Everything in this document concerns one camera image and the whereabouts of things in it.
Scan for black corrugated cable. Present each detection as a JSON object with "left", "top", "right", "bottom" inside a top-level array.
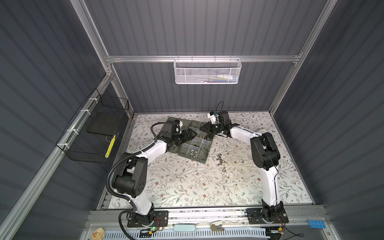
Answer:
[{"left": 106, "top": 121, "right": 169, "bottom": 240}]

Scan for pile of screws and nuts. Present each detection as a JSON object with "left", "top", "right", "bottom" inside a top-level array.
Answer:
[{"left": 217, "top": 154, "right": 227, "bottom": 173}]

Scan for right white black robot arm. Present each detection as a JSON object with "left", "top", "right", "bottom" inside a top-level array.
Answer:
[{"left": 200, "top": 111, "right": 285, "bottom": 223}]

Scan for round wooden disc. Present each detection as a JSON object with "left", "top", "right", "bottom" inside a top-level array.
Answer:
[{"left": 92, "top": 228, "right": 106, "bottom": 240}]

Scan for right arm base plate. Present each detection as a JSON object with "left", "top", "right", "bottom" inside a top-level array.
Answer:
[{"left": 245, "top": 208, "right": 289, "bottom": 225}]

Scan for white wire mesh basket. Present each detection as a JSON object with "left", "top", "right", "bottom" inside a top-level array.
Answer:
[{"left": 173, "top": 58, "right": 242, "bottom": 85}]

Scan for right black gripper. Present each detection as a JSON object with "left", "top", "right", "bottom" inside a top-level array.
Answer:
[{"left": 200, "top": 122, "right": 224, "bottom": 135}]

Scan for floral table mat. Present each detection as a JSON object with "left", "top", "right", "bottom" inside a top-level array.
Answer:
[{"left": 108, "top": 111, "right": 313, "bottom": 210}]

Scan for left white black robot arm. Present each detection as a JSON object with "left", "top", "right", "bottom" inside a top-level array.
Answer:
[{"left": 106, "top": 120, "right": 197, "bottom": 218}]

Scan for light teal flat box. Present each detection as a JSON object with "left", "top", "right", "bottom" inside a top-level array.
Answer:
[{"left": 173, "top": 224, "right": 196, "bottom": 233}]

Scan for clear divided organizer box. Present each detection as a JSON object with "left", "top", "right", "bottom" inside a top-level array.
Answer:
[{"left": 157, "top": 117, "right": 214, "bottom": 164}]

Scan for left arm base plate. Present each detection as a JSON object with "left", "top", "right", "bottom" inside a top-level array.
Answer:
[{"left": 126, "top": 211, "right": 169, "bottom": 228}]

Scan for pens in white basket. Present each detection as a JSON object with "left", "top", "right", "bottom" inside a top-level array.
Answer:
[{"left": 200, "top": 75, "right": 239, "bottom": 84}]

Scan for black wire wall basket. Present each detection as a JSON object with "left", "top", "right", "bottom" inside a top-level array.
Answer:
[{"left": 57, "top": 91, "right": 130, "bottom": 164}]

